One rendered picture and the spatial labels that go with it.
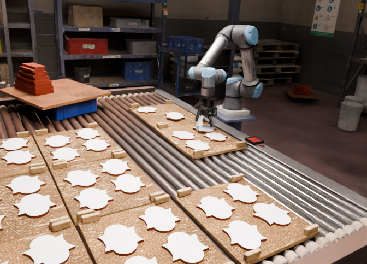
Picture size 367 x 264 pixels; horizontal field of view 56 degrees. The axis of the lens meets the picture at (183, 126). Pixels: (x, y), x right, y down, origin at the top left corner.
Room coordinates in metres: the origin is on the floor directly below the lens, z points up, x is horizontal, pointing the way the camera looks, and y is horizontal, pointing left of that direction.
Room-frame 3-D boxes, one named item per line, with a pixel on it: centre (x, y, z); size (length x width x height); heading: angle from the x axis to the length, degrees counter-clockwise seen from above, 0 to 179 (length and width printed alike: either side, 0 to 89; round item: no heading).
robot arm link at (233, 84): (2.46, -0.36, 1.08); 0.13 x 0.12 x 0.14; 56
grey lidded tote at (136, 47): (6.44, 0.89, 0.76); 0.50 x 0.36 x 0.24; 122
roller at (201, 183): (1.67, 0.13, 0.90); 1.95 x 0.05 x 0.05; 33
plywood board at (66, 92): (2.15, 0.84, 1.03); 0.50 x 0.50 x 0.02; 54
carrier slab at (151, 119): (2.13, 0.12, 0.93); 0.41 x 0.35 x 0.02; 32
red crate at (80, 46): (6.03, 1.78, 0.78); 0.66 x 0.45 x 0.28; 116
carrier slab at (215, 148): (1.78, -0.09, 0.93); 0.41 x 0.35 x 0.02; 32
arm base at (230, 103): (2.46, -0.35, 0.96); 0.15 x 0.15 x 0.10
